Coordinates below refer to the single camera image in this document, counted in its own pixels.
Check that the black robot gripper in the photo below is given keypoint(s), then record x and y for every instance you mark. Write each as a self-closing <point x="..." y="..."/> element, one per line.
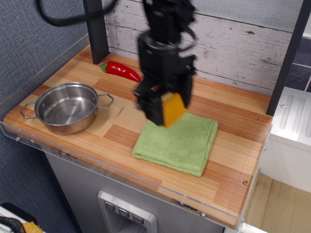
<point x="164" y="70"/>

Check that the yellow toy cheese wedge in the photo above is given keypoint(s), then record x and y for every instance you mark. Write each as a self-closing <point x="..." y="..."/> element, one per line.
<point x="173" y="108"/>

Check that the stainless steel pot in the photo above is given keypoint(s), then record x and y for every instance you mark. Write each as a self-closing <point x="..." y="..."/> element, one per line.
<point x="67" y="108"/>

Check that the silver toy fridge cabinet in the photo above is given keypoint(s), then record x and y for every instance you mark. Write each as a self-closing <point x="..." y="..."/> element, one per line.
<point x="81" y="182"/>

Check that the dark grey post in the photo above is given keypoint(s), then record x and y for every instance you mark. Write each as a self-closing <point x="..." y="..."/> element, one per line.
<point x="96" y="31"/>
<point x="289" y="57"/>

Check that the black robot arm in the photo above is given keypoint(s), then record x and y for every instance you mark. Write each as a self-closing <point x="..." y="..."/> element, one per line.
<point x="168" y="19"/>

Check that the dark grey right post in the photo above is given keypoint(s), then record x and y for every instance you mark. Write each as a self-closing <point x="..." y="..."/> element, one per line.
<point x="289" y="57"/>

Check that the green folded cloth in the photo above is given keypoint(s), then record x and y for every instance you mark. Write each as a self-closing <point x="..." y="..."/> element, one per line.
<point x="184" y="147"/>

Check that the yellow object bottom left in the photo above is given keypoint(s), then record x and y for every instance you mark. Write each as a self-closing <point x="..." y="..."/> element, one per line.
<point x="31" y="227"/>

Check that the grey ice dispenser panel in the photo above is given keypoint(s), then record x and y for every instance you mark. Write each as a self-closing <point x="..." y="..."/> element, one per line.
<point x="121" y="216"/>

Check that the white toy sink unit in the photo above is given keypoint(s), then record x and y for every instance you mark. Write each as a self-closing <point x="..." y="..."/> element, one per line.
<point x="287" y="153"/>

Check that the dark grey left post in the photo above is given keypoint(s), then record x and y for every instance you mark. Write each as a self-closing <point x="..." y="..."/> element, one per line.
<point x="96" y="31"/>

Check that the red toy chili pepper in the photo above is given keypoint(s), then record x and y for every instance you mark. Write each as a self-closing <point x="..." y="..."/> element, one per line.
<point x="115" y="68"/>

